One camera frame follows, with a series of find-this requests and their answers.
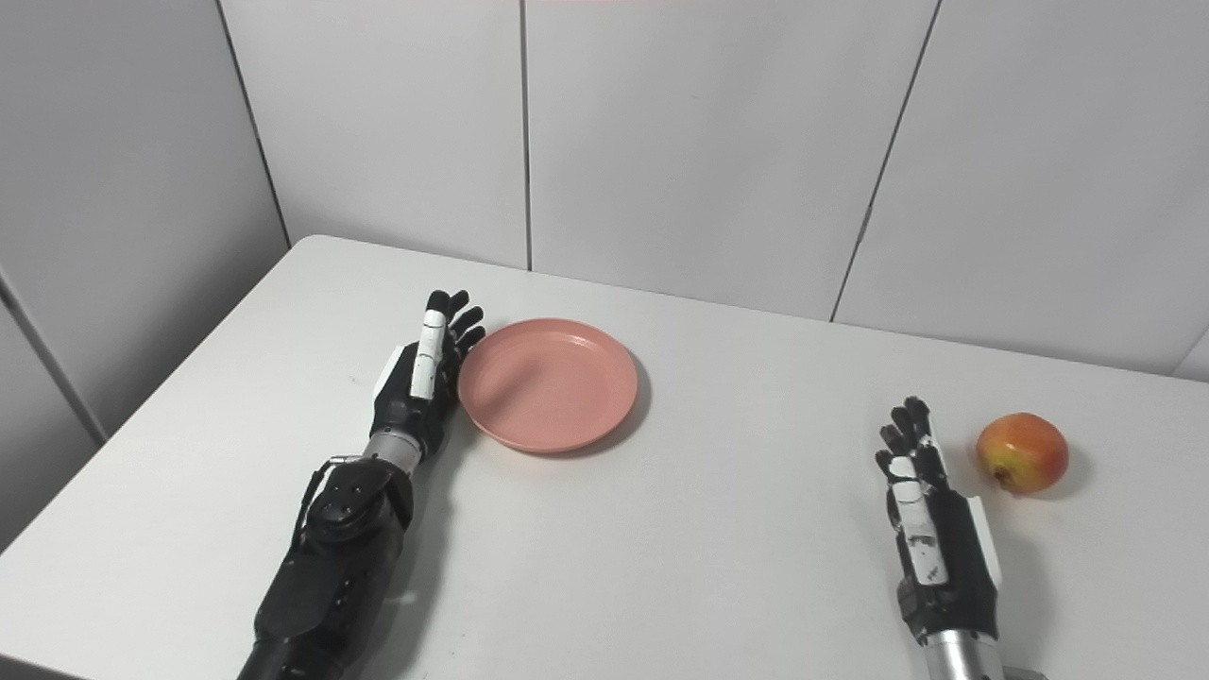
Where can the pink plastic plate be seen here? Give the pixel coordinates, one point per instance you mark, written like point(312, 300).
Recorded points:
point(548, 382)

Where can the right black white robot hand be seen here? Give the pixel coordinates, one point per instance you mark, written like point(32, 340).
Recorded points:
point(940, 557)

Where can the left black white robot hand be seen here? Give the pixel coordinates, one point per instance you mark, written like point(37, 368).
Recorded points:
point(420, 387)

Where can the red yellow apple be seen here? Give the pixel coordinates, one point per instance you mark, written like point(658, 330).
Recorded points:
point(1023, 451)

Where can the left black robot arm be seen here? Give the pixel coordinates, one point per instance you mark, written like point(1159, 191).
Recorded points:
point(331, 567)

